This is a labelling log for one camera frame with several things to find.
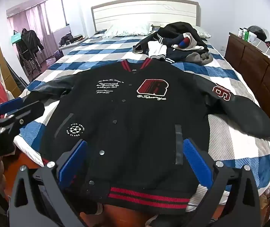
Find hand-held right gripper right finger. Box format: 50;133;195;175
182;138;262;227

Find teal shopping bag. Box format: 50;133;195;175
11;30;22;45

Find pile of dark clothes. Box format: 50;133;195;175
132;22;211;64

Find window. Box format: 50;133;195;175
44;0;67;32

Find pink curtains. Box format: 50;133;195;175
7;0;62;57

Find black clothes rack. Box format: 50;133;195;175
17;28;43;76

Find small floral pillow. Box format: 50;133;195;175
192;26;212;39

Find white bed headboard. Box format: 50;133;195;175
91;0;202;37

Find wooden dresser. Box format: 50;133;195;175
225;32;270;123

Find white mattress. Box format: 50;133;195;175
14;132;220;212

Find black bag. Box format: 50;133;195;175
59;34;74;46

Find white storage tray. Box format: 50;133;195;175
253;39;270;55

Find large floral pillow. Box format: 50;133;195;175
102;22;153;38

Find grey garment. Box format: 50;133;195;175
187;52;213;65

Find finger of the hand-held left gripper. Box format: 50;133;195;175
6;100;46;130
0;97;28;121

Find navy garment red-blue patch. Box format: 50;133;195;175
166;33;209;62

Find black helmet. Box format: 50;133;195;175
247;25;269;42

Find white nightstand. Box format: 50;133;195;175
59;37;89;56

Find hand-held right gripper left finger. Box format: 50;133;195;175
8;139;88;227

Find black red varsity jacket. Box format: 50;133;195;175
23;58;270;214

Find bed with blue checked sheet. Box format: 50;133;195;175
14;32;270;208

